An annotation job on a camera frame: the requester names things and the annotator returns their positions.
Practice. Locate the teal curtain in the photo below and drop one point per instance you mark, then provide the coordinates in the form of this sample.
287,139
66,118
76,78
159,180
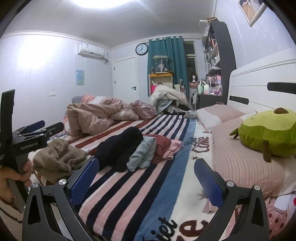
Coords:
173,47

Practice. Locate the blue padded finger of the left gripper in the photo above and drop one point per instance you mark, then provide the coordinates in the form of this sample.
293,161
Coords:
32,128

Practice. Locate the white striped sleeve forearm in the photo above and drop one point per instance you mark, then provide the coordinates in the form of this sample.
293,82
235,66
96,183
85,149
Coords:
12,218

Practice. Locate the white bed headboard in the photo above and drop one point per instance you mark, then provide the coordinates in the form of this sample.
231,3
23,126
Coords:
265,84

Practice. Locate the pink near pillow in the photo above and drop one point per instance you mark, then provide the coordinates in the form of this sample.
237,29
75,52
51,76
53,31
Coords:
246,167

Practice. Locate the pink garment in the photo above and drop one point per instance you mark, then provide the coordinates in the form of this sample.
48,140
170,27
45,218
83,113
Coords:
174,147

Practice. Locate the brown fuzzy sweater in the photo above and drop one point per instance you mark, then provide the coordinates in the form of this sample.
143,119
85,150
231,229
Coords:
58,160

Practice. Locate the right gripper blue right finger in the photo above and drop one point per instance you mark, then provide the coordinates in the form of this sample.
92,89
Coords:
252,222

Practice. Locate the ceiling lamp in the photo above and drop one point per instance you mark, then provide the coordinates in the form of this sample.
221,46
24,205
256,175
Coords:
105,5

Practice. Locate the yellow white cabinet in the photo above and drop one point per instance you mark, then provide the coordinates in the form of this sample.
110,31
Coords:
160,79

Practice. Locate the black garment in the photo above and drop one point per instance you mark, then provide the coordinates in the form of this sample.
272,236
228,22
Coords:
116,150

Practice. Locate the pile of cream clothes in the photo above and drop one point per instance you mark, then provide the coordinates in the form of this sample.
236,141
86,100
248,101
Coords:
163,96

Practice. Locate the round wall clock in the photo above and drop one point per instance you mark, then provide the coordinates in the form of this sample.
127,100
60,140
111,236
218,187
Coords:
141,49

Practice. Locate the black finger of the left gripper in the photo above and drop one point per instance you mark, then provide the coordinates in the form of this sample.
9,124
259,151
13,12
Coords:
47,132

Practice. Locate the green avocado plush toy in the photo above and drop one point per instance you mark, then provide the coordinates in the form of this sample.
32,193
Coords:
272,132

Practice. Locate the dark desk with clutter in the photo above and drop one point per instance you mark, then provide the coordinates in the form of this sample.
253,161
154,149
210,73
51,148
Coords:
209,91

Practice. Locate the white air conditioner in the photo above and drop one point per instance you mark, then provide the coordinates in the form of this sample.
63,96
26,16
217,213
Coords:
92,51

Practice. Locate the wig mannequin head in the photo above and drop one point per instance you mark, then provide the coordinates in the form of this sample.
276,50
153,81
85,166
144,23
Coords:
193,80

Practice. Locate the pink far pillow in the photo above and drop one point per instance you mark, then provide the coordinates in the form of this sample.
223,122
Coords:
216,114

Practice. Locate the striped fleece blanket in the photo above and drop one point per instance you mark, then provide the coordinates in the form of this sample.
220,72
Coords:
162,202

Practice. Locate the white door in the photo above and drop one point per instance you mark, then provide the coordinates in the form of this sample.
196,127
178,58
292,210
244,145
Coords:
125,79

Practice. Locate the pink pillow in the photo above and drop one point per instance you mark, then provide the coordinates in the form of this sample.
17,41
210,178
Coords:
216,114
246,167

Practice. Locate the framed wall picture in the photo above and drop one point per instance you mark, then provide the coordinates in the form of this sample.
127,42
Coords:
252,10

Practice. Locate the pink crumpled quilt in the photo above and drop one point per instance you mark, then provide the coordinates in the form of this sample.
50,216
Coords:
95,114

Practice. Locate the glass display case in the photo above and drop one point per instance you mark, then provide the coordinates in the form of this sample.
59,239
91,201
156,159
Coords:
161,64

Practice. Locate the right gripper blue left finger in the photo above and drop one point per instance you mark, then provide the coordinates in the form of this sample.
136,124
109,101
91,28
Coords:
38,220

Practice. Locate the dark red garment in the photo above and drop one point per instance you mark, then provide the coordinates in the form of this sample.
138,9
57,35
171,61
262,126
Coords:
163,143

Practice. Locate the dark bookshelf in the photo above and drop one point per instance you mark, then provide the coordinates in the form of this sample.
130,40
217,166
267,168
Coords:
218,51

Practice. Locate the blue wall poster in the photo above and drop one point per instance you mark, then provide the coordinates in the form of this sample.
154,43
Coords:
80,77

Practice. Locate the pink satin bag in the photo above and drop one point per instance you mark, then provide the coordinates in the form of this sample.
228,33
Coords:
144,110

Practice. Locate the light blue garment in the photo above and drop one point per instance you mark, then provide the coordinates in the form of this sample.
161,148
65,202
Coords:
143,155

